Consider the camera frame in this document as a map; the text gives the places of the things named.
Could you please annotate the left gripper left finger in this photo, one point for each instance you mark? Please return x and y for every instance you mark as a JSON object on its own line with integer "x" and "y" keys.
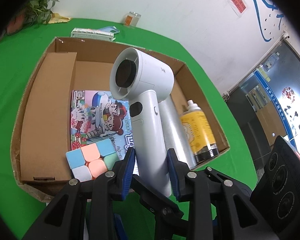
{"x": 64, "y": 216}

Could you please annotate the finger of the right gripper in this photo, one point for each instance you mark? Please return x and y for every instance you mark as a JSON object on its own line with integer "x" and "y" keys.
{"x": 168, "y": 217}

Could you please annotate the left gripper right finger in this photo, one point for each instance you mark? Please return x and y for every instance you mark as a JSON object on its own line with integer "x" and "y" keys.
{"x": 219, "y": 207}

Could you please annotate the silver metal cylinder can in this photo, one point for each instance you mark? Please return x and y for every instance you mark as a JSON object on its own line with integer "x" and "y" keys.
{"x": 174, "y": 134}

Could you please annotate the yellow spray can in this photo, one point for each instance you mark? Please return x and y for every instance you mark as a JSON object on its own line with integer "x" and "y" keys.
{"x": 199, "y": 133}

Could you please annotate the white handheld fan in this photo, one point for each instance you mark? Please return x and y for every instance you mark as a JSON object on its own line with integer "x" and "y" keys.
{"x": 144, "y": 82}

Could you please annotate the pastel puzzle cube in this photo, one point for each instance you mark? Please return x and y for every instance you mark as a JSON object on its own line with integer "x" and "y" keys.
{"x": 87, "y": 162}

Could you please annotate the brown cardboard box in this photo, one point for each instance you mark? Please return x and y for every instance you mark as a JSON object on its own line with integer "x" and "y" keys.
{"x": 41, "y": 135}

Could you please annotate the glass door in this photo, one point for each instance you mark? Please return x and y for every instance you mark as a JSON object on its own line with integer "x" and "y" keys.
{"x": 266, "y": 103}

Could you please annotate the colourful cartoon picture book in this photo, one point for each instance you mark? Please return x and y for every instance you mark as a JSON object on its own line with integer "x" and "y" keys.
{"x": 97, "y": 117}

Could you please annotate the green table mat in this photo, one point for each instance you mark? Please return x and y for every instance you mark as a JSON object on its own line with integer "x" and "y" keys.
{"x": 19, "y": 54}

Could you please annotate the clear glass jar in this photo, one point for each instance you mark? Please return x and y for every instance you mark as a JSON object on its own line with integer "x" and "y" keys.
{"x": 131, "y": 19}

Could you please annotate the white rectangular box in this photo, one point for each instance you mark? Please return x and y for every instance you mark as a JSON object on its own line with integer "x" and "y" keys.
{"x": 93, "y": 34}

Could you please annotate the yellow cloth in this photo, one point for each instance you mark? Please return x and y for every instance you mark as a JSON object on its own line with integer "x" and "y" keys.
{"x": 54, "y": 18}

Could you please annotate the green potted plant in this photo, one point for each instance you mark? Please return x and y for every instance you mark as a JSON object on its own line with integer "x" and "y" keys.
{"x": 32, "y": 12}

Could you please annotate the red wall sign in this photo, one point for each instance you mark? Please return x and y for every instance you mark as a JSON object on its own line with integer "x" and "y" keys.
{"x": 239, "y": 7}

